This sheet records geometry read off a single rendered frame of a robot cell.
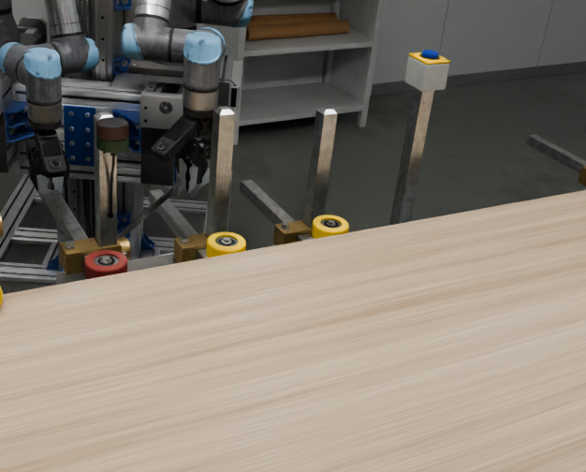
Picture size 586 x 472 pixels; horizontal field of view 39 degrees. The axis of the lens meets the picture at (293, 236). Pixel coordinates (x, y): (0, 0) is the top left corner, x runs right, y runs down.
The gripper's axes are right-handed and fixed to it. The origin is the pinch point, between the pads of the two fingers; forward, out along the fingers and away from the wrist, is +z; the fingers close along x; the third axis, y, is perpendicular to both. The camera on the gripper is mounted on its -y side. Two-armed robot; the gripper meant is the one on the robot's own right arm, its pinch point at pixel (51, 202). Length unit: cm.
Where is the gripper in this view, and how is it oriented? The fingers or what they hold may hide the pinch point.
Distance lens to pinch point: 201.1
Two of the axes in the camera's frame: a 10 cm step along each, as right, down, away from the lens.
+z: -1.0, 8.7, 4.8
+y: -4.7, -4.7, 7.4
